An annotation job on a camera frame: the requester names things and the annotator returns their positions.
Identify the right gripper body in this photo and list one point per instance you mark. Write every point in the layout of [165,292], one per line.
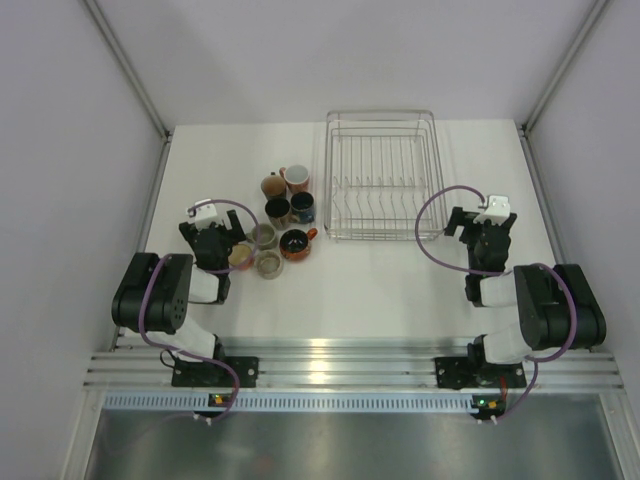
[472,233]

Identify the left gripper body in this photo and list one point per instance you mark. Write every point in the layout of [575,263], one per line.
[226,240]

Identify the mauve brown mug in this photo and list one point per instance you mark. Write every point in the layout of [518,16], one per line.
[273,186]

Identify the metal wire dish rack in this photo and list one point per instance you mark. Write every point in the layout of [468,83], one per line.
[381,167]

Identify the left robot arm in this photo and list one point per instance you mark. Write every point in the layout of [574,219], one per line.
[153,296]

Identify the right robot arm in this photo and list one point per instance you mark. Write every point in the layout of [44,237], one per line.
[556,306]

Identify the small orange cup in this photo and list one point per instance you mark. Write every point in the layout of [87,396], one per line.
[241,257]

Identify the beige grey cup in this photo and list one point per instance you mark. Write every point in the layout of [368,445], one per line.
[264,236]

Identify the beige speckled cup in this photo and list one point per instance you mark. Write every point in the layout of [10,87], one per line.
[268,264]

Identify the dark brown mug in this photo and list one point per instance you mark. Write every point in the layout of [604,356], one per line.
[278,211]

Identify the orange mug white rim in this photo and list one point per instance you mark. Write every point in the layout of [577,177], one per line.
[295,244]

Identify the blue mug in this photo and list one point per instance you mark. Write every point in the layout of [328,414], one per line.
[303,208]

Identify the pink mug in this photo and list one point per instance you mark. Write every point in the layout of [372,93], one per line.
[296,177]

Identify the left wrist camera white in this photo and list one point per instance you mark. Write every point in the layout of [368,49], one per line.
[204,215]

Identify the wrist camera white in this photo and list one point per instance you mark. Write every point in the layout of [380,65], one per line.
[204,215]
[495,208]

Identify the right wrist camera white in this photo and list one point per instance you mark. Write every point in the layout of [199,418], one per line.
[495,208]

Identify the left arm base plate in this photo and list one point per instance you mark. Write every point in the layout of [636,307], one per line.
[198,374]

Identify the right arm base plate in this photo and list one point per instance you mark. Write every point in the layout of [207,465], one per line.
[457,373]

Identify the aluminium mounting rail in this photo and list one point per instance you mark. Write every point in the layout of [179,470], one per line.
[345,364]

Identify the white slotted cable duct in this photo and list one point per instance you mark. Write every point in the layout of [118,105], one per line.
[289,402]

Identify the right frame post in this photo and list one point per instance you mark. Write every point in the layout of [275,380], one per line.
[578,41]

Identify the frame post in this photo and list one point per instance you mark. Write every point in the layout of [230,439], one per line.
[109,36]
[578,41]

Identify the left frame post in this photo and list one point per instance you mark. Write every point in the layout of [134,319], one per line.
[109,36]

